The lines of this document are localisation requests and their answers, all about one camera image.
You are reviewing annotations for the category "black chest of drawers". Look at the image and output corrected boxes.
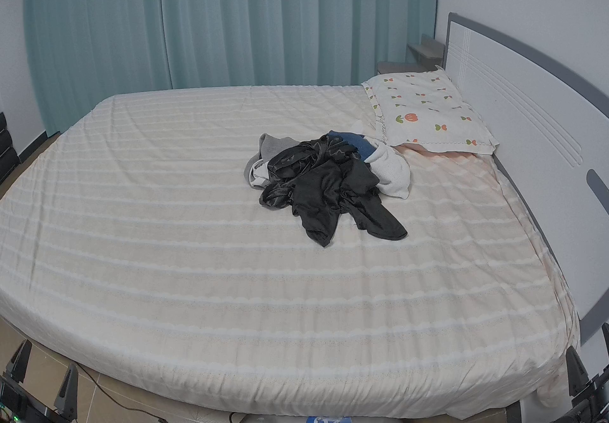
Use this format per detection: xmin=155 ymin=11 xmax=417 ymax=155
xmin=0 ymin=112 xmax=21 ymax=184

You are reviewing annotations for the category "black cable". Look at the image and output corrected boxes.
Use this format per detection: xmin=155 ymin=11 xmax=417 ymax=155
xmin=78 ymin=370 xmax=160 ymax=423

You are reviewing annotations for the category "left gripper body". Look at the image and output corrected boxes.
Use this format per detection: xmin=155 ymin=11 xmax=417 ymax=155
xmin=0 ymin=371 xmax=77 ymax=423

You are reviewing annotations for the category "white printed pillow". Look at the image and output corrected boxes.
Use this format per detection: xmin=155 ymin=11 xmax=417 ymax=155
xmin=362 ymin=67 xmax=499 ymax=155

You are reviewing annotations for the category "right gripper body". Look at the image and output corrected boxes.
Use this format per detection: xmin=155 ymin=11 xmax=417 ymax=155
xmin=568 ymin=376 xmax=609 ymax=423

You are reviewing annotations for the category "bed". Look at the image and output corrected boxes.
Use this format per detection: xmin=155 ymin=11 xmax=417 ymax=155
xmin=0 ymin=12 xmax=609 ymax=419

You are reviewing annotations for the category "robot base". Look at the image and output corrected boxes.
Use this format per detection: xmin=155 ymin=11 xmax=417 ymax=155
xmin=228 ymin=412 xmax=355 ymax=423

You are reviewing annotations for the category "grey bedside table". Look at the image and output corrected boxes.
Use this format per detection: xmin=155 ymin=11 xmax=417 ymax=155
xmin=376 ymin=34 xmax=446 ymax=75

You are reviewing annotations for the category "pile of clothes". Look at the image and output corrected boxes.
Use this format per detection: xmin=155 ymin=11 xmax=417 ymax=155
xmin=244 ymin=128 xmax=412 ymax=248

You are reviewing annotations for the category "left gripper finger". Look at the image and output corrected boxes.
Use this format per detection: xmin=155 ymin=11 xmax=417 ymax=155
xmin=54 ymin=362 xmax=80 ymax=412
xmin=9 ymin=340 xmax=33 ymax=385

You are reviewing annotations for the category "blue-green curtain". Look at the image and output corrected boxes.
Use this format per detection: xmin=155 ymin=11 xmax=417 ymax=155
xmin=24 ymin=0 xmax=168 ymax=134
xmin=159 ymin=0 xmax=441 ymax=90

